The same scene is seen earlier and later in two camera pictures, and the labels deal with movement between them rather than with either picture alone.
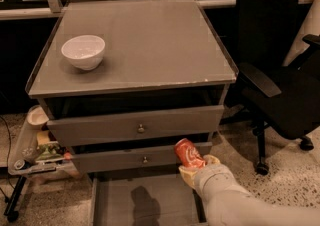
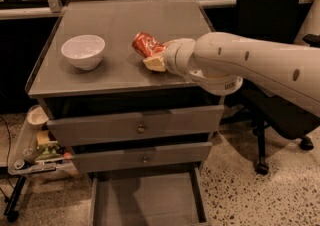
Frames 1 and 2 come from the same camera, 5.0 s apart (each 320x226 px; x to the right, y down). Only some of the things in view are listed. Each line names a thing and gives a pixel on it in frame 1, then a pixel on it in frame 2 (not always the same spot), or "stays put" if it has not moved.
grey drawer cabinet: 121,82 stays put
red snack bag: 188,154 -> 147,45
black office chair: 282,98 stays put
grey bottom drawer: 143,199 stays put
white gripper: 210,177 -> 172,57
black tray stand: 10,212 stays put
